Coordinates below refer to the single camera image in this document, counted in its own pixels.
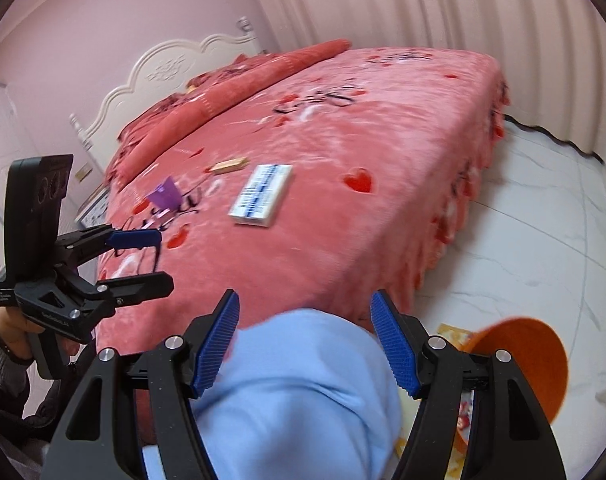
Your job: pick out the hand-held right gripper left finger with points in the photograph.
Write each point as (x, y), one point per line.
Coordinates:
(215, 345)

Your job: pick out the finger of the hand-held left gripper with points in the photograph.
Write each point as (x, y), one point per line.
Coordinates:
(138, 287)
(133, 239)

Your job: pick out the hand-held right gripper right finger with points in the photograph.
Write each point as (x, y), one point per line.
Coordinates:
(393, 345)

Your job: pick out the orange plastic bin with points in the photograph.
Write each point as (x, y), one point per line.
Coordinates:
(528, 355)

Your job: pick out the person's left forearm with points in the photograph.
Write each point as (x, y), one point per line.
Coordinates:
(8, 390)

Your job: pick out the person's left hand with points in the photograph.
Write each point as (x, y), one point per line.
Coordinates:
(13, 335)

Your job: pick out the white nightstand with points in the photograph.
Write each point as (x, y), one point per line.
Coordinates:
(95, 210)

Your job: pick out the purple plastic cup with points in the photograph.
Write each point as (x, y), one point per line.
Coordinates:
(164, 194)

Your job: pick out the yellow printed paper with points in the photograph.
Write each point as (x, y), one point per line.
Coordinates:
(453, 335)

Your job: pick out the light blue pants leg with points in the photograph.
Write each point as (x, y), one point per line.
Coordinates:
(293, 400)

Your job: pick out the white wardrobe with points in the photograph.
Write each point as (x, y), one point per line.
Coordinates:
(3, 125)

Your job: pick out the wooden block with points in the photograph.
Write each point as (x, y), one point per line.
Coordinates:
(230, 166)

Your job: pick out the red printed pillow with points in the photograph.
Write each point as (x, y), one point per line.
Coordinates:
(218, 74)
(153, 112)

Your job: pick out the long white box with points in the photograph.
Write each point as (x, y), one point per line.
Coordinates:
(260, 195)

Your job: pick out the white carved bed headboard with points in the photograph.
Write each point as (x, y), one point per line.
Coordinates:
(163, 67)

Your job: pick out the folded red quilt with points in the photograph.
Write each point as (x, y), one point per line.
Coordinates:
(263, 75)

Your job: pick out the pink curtain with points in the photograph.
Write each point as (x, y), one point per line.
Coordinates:
(433, 5)

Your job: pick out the wall socket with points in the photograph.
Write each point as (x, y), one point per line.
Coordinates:
(81, 174)

